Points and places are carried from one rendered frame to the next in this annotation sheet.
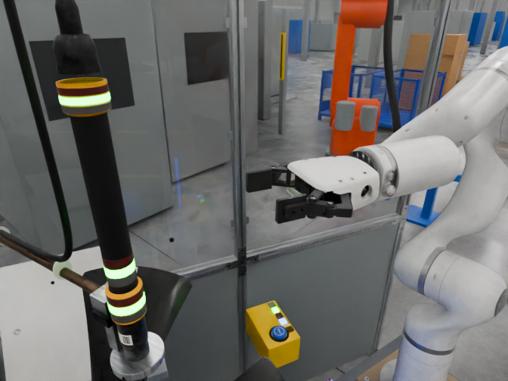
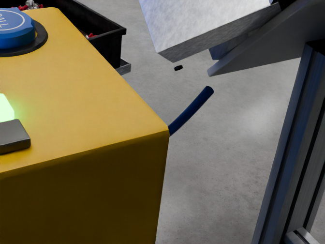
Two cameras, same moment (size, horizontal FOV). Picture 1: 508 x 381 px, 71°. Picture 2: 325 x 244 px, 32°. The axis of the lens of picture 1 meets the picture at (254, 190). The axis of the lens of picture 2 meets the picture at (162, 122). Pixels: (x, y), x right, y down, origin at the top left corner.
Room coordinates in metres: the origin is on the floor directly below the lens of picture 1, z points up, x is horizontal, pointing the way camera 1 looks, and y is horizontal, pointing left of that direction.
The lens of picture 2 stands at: (1.04, -0.02, 1.24)
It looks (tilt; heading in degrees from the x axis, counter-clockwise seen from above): 35 degrees down; 170
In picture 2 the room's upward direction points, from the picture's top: 7 degrees clockwise
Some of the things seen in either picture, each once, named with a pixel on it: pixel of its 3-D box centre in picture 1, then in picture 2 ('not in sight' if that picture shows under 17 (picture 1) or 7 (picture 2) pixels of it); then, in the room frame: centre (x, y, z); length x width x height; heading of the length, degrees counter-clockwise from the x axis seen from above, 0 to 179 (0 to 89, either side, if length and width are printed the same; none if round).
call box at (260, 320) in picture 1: (271, 335); (28, 142); (0.75, -0.05, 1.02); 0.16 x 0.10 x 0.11; 24
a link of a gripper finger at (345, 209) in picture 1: (335, 199); not in sight; (0.40, -0.10, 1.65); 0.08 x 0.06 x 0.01; 21
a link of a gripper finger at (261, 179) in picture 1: (264, 175); not in sight; (0.48, -0.01, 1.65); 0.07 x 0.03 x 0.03; 114
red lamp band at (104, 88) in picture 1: (83, 88); not in sight; (0.33, 0.16, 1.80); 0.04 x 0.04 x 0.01
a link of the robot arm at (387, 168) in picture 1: (370, 175); not in sight; (0.48, -0.17, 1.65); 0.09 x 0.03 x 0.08; 24
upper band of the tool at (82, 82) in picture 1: (85, 97); not in sight; (0.33, 0.16, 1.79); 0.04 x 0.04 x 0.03
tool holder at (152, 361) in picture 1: (128, 328); not in sight; (0.34, 0.17, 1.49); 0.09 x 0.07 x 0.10; 59
